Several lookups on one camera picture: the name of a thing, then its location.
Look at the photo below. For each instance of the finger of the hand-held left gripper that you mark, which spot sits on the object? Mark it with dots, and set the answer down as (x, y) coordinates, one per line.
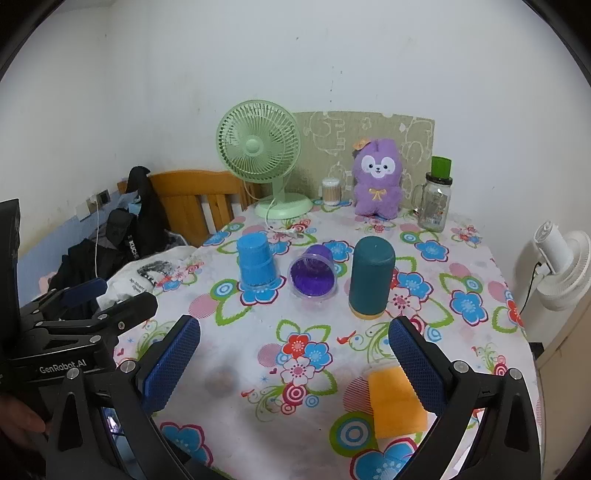
(83, 290)
(131, 308)

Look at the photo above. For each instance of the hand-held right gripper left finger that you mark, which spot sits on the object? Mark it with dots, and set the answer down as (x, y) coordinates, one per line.
(170, 367)

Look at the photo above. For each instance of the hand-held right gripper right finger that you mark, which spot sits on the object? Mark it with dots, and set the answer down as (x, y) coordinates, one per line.
(415, 369)

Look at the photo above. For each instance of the purple transparent cup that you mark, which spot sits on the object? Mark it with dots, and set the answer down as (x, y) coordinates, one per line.
(311, 277)

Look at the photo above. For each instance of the teal cup with yellow rim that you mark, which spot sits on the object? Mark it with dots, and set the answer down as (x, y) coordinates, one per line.
(371, 277)

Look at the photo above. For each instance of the blue plastic cup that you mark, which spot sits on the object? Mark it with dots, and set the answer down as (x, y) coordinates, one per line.
(256, 263)

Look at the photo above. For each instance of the person's left hand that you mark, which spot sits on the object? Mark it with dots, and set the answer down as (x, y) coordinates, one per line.
(18, 417)

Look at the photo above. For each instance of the white printed cloth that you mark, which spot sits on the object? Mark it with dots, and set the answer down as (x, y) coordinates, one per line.
(134, 277)

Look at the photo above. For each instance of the orange sponge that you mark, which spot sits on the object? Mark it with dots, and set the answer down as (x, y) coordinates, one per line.
(392, 408)

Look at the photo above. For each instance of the black clothes pile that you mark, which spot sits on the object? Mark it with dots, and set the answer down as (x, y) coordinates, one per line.
(117, 230)

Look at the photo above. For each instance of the black jacket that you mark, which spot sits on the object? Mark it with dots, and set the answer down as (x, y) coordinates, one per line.
(143, 207)

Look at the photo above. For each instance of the wooden chair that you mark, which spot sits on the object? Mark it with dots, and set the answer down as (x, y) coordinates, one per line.
(184, 198)

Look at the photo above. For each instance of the beige panel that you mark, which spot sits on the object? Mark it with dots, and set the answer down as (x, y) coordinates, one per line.
(563, 369)

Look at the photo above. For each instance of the glass jar with green lid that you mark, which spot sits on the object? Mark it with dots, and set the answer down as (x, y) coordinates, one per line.
(434, 207)

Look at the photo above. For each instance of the purple plush toy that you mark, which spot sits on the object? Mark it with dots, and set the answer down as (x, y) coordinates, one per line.
(376, 196)

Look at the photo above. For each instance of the white standing fan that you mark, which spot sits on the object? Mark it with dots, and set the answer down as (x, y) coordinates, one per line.
(568, 272)

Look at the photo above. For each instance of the cotton swab container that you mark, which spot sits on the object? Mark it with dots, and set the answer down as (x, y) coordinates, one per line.
(331, 191)

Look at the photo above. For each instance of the green desk fan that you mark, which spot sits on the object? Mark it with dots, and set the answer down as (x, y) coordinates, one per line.
(254, 145)

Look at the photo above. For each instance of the wall socket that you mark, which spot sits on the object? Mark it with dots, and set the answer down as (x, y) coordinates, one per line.
(85, 207)

